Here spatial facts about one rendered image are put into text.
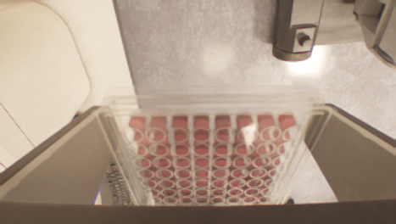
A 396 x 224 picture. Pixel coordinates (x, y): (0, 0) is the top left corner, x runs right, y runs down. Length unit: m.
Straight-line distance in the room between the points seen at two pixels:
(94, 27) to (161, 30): 0.79
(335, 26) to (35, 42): 1.09
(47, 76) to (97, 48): 0.11
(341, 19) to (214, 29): 0.59
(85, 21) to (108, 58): 0.07
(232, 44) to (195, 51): 0.21
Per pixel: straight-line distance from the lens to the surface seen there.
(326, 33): 1.14
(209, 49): 1.20
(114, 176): 0.67
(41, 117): 0.34
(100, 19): 0.40
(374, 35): 0.80
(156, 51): 1.22
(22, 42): 0.34
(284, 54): 1.09
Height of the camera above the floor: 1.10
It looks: 50 degrees down
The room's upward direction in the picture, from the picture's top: 180 degrees counter-clockwise
